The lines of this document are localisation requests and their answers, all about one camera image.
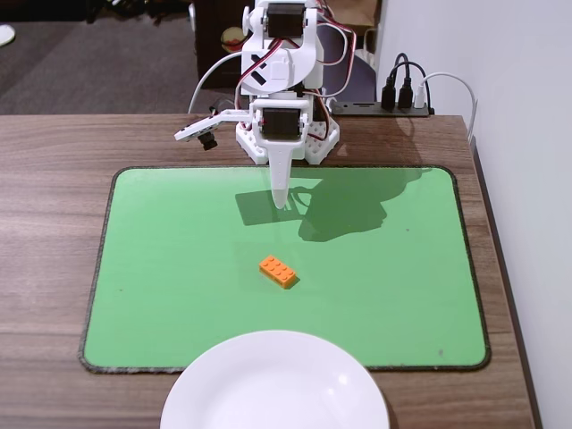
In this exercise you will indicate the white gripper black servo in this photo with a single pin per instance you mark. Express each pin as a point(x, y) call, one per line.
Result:
point(279, 123)

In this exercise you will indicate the orange lego block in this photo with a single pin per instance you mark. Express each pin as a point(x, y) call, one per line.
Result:
point(278, 270)

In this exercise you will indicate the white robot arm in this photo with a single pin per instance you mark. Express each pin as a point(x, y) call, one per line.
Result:
point(295, 67)

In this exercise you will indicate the white round plate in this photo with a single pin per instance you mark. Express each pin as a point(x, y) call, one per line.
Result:
point(272, 384)

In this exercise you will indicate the black power strip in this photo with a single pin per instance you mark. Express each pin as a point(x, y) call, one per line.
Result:
point(362, 109)

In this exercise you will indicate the grey purple chair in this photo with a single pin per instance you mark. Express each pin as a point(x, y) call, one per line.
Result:
point(364, 80)

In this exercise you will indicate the green work mat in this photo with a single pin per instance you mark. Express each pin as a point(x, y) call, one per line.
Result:
point(179, 268)

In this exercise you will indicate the round yellow red sticker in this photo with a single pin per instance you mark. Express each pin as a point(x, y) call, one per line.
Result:
point(232, 39)

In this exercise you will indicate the dark brown cabinet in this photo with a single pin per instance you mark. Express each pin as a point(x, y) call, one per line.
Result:
point(210, 36)

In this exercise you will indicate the brown paper bag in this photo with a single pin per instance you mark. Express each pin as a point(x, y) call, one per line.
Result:
point(362, 13)

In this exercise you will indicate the white shoe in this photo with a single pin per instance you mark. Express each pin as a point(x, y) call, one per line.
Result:
point(4, 35)

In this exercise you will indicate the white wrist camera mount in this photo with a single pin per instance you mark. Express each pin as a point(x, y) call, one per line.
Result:
point(201, 128)

